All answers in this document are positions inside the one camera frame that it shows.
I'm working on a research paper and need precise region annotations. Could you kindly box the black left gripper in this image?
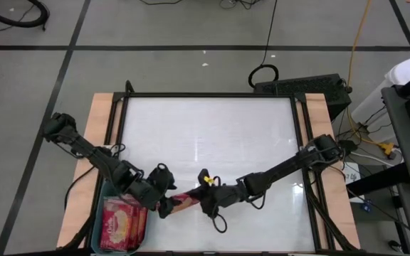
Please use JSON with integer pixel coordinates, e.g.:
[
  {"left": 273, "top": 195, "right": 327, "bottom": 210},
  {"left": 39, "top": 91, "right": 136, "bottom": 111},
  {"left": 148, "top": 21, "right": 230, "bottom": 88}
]
[{"left": 130, "top": 163, "right": 178, "bottom": 219}]

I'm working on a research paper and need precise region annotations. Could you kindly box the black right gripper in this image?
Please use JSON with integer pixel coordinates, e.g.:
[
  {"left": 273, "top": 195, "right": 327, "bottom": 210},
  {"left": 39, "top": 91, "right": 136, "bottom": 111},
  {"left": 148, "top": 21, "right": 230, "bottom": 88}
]
[{"left": 189, "top": 168, "right": 251, "bottom": 218}]

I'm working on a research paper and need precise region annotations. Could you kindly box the teal plastic basket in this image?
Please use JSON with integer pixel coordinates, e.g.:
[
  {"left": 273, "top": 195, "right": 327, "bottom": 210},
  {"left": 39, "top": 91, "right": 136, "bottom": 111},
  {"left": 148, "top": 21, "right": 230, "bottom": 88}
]
[{"left": 90, "top": 179, "right": 149, "bottom": 255}]

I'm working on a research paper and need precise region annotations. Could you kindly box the white paper sheet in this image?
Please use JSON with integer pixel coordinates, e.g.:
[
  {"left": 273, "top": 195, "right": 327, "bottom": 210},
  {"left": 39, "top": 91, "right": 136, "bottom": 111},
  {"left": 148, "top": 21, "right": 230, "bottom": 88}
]
[{"left": 340, "top": 161, "right": 361, "bottom": 204}]

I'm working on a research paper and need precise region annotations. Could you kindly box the black perforated computer case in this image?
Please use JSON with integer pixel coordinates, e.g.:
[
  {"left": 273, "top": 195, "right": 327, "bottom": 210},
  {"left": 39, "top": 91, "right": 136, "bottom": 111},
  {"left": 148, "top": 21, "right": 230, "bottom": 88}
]
[{"left": 253, "top": 73, "right": 352, "bottom": 121}]

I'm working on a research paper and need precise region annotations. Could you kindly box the black power adapter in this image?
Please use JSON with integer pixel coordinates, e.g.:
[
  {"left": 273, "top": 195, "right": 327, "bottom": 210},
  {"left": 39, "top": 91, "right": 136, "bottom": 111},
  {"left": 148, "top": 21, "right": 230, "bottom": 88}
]
[{"left": 338, "top": 139, "right": 358, "bottom": 153}]

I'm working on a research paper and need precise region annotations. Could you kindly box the black desk crossbar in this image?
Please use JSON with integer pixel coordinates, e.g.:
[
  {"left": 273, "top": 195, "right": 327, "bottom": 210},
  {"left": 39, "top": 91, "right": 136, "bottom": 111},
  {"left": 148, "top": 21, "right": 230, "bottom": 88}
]
[{"left": 345, "top": 162, "right": 410, "bottom": 198}]

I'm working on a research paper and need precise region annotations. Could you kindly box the yellow power plug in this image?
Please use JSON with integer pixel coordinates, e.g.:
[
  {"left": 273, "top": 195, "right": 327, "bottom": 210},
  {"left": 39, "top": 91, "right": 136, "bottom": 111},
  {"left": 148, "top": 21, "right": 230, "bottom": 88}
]
[{"left": 375, "top": 141, "right": 396, "bottom": 159}]

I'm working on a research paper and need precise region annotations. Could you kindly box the white bin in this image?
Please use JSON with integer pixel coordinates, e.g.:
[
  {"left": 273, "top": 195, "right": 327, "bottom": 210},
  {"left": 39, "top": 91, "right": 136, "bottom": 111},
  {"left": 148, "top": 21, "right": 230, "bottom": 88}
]
[{"left": 350, "top": 58, "right": 410, "bottom": 143}]

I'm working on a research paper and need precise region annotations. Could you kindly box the black table frame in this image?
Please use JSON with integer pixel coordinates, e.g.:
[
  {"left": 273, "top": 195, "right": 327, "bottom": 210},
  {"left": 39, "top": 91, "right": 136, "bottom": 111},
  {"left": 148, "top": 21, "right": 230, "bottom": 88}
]
[{"left": 103, "top": 80, "right": 331, "bottom": 256}]

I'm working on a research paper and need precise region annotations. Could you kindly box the black frame support strut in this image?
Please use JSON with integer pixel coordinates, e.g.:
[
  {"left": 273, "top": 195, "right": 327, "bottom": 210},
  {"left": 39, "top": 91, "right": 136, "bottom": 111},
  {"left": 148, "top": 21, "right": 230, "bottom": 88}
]
[{"left": 301, "top": 169, "right": 357, "bottom": 252}]

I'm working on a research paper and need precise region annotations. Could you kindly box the black hanging cable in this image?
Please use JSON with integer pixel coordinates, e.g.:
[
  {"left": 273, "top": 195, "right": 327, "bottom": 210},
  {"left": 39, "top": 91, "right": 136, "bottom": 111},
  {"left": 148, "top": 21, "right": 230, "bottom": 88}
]
[{"left": 247, "top": 0, "right": 280, "bottom": 90}]

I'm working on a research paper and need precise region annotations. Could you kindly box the white power cable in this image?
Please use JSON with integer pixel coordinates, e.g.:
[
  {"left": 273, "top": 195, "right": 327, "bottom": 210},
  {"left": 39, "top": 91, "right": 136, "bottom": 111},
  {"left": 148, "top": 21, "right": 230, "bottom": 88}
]
[{"left": 350, "top": 151, "right": 401, "bottom": 168}]

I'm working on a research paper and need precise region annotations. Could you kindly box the thin black floor cable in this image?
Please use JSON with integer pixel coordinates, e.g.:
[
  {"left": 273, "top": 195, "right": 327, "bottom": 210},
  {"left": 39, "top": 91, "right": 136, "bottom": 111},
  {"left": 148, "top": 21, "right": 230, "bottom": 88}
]
[
  {"left": 347, "top": 188, "right": 410, "bottom": 245},
  {"left": 137, "top": 0, "right": 184, "bottom": 6}
]

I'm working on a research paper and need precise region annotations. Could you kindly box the black cable bundle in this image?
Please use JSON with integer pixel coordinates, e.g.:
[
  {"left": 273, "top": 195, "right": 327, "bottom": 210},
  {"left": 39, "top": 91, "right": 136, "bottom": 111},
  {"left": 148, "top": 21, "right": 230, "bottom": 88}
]
[{"left": 219, "top": 0, "right": 263, "bottom": 11}]

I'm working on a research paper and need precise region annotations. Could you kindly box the yellow hanging cable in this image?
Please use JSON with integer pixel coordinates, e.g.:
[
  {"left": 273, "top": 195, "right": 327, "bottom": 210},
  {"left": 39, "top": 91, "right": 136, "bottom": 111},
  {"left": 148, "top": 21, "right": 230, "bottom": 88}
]
[{"left": 345, "top": 0, "right": 387, "bottom": 146}]

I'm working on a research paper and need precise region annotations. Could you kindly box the thick black hose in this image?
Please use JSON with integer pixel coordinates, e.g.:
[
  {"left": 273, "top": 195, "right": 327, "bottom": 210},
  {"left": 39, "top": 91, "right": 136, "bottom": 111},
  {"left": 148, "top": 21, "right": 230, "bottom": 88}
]
[{"left": 0, "top": 0, "right": 51, "bottom": 32}]

